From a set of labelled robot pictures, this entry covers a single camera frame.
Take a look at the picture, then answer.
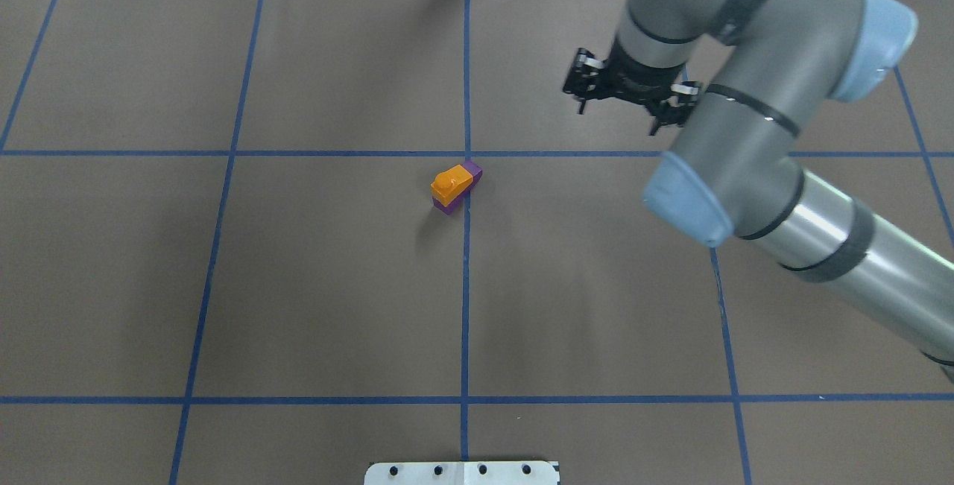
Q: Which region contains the orange trapezoid block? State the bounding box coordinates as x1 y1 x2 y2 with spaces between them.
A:
430 165 476 208

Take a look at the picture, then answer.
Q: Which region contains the purple trapezoid block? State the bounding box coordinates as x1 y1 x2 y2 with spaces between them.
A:
430 160 483 215

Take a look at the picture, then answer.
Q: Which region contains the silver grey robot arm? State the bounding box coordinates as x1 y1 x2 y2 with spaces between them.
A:
563 0 953 377

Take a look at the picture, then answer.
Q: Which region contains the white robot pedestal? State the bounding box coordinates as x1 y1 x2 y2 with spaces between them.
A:
362 460 561 484

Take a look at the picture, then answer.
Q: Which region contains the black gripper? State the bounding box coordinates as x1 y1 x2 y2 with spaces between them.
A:
563 49 703 136

